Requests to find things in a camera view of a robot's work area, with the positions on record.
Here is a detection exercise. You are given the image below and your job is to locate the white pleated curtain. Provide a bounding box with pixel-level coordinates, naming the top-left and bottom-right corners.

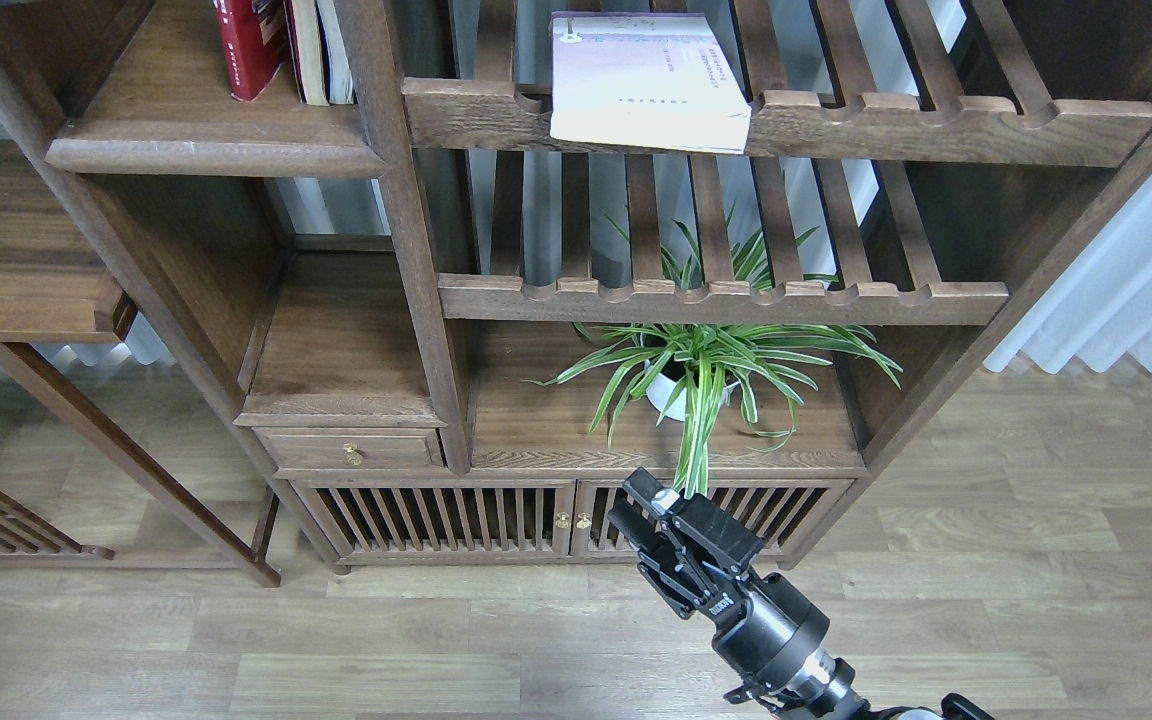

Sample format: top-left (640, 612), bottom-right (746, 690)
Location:
top-left (984, 177), bottom-right (1152, 373)

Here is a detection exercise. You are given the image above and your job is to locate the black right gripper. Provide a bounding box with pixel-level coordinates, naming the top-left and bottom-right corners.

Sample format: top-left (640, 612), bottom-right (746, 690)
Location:
top-left (611, 468), bottom-right (858, 711)

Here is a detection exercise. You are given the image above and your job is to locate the green spider plant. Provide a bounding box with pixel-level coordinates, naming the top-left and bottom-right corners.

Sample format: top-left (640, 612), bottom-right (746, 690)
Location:
top-left (528, 205), bottom-right (905, 501)

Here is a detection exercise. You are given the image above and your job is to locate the white upright book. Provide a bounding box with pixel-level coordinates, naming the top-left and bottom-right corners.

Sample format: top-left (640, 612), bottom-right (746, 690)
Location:
top-left (316, 0), bottom-right (356, 105)

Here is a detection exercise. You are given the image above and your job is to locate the red paperback book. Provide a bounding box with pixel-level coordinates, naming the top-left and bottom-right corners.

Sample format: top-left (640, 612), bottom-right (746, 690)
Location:
top-left (212, 1), bottom-right (288, 103)

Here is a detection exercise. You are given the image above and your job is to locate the white paperback book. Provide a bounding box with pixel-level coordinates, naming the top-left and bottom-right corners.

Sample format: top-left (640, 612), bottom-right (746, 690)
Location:
top-left (550, 12), bottom-right (751, 154)

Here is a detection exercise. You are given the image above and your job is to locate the wooden side shelf unit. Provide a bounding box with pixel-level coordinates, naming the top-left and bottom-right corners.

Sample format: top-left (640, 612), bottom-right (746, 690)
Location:
top-left (0, 141), bottom-right (282, 588)

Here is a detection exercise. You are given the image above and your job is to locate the dark wooden bookshelf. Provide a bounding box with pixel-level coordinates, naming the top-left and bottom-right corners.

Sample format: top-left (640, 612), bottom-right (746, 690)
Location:
top-left (0, 1), bottom-right (1152, 571)

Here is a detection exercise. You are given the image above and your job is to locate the brass drawer knob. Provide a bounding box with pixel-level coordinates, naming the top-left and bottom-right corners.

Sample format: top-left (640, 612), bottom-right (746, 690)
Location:
top-left (342, 444), bottom-right (364, 468)

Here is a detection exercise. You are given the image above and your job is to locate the beige upright book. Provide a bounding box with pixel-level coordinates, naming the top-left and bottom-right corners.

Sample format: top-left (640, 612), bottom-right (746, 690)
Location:
top-left (285, 0), bottom-right (329, 106)

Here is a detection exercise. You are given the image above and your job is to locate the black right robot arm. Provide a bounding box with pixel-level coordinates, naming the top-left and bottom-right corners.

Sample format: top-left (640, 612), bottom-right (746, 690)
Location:
top-left (611, 468), bottom-right (990, 719)

